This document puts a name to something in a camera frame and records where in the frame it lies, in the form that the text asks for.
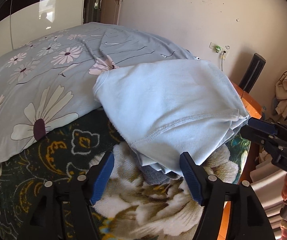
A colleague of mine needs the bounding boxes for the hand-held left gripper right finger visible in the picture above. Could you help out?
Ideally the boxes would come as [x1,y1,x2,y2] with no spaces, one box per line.
[179,152,275,240]

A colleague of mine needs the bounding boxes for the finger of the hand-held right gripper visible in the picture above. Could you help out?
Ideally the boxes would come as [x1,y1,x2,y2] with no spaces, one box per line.
[241,125,281,155]
[247,117,279,137]

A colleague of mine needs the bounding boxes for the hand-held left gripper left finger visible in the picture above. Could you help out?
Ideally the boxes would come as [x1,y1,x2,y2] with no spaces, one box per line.
[28,151,115,240]

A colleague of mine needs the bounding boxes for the light blue sweatshirt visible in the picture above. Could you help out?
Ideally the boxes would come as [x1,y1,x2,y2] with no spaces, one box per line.
[93,59,250,187]

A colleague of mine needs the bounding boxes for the black tower appliance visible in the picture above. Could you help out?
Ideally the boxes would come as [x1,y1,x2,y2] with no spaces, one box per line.
[239,53,266,93]

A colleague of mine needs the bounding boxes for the dark floral blanket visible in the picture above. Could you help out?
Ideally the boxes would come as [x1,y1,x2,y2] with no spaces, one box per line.
[0,107,251,240]

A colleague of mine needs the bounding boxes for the light blue floral duvet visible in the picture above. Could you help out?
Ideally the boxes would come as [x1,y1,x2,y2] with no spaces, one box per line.
[0,22,201,178]

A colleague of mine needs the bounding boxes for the beige room door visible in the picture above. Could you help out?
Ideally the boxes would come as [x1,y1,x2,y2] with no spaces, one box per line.
[101,0,126,25]

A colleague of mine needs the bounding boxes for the white glossy wardrobe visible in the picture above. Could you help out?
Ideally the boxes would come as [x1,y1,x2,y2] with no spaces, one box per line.
[0,0,86,62]

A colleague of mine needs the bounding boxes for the black socket cable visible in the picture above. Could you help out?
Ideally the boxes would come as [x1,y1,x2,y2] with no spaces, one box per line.
[219,51,226,72]

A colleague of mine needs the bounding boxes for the white wall socket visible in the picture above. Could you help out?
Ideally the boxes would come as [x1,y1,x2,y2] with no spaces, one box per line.
[209,42,229,58]

